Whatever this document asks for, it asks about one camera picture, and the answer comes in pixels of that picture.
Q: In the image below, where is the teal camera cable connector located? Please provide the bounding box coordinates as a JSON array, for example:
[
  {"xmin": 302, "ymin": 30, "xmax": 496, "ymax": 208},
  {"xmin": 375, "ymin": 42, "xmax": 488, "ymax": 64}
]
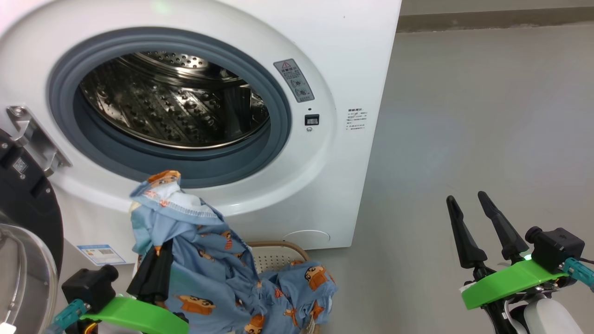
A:
[
  {"xmin": 45, "ymin": 299, "xmax": 90, "ymax": 334},
  {"xmin": 563, "ymin": 257, "xmax": 594, "ymax": 292}
]

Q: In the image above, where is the teal right camera cable connector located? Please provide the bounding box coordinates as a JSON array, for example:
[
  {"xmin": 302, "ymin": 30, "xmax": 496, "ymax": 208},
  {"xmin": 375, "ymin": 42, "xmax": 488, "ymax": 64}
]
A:
[{"xmin": 563, "ymin": 257, "xmax": 594, "ymax": 292}]

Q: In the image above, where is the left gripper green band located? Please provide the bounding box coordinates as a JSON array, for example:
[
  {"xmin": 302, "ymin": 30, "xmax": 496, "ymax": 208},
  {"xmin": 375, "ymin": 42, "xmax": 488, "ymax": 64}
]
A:
[{"xmin": 81, "ymin": 239, "xmax": 190, "ymax": 334}]

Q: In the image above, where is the white front-load washing machine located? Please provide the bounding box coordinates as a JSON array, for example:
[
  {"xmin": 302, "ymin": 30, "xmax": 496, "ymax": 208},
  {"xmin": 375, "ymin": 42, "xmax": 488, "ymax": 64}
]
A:
[{"xmin": 0, "ymin": 0, "xmax": 402, "ymax": 279}]

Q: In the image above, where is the white round filter cover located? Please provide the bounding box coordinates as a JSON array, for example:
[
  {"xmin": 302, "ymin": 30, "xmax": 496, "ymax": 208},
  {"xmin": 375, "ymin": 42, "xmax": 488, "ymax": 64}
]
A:
[{"xmin": 283, "ymin": 230, "xmax": 331, "ymax": 245}]

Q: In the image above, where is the grey warning sticker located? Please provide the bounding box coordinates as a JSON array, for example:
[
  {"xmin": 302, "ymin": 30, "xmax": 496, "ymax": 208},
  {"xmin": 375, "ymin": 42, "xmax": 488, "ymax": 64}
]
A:
[{"xmin": 273, "ymin": 59, "xmax": 315, "ymax": 103}]

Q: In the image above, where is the stainless steel washer drum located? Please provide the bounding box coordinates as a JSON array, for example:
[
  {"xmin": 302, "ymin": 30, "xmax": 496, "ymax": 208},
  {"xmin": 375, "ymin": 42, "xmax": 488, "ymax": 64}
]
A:
[{"xmin": 79, "ymin": 51, "xmax": 271, "ymax": 150}]

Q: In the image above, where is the grey rubber door gasket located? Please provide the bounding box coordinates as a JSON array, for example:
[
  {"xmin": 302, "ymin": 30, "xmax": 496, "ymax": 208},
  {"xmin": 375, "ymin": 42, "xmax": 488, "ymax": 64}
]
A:
[{"xmin": 48, "ymin": 27, "xmax": 292, "ymax": 189}]

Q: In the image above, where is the blue energy label sticker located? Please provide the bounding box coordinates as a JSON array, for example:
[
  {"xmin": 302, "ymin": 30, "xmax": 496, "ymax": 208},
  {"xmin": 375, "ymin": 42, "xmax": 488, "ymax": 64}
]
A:
[{"xmin": 77, "ymin": 244, "xmax": 127, "ymax": 266}]

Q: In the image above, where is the cream perforated laundry basket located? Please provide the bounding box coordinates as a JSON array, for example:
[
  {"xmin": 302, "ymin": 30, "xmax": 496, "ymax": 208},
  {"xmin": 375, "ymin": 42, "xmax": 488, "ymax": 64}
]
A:
[{"xmin": 245, "ymin": 240, "xmax": 322, "ymax": 334}]

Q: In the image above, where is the metal door hinge bracket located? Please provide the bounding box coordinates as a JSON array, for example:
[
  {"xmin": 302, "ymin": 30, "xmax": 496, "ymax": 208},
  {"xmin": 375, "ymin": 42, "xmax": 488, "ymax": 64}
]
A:
[{"xmin": 6, "ymin": 106, "xmax": 73, "ymax": 177}]

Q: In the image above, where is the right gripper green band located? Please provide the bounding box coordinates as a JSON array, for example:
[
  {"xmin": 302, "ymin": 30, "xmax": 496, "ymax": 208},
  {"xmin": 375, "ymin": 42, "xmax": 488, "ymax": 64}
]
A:
[{"xmin": 446, "ymin": 191, "xmax": 569, "ymax": 310}]

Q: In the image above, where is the small printed text label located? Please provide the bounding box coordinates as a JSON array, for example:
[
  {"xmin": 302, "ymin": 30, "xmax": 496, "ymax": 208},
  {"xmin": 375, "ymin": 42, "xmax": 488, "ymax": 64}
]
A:
[{"xmin": 346, "ymin": 109, "xmax": 369, "ymax": 131}]

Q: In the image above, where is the teal left camera cable connector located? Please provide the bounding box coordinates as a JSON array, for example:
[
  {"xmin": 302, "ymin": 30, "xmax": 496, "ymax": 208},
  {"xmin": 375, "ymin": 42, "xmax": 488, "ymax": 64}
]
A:
[{"xmin": 45, "ymin": 299, "xmax": 90, "ymax": 334}]

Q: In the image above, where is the black round washing machine door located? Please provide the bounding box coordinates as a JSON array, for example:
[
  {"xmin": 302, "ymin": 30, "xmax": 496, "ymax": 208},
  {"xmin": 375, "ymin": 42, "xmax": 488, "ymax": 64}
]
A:
[{"xmin": 0, "ymin": 129, "xmax": 65, "ymax": 334}]

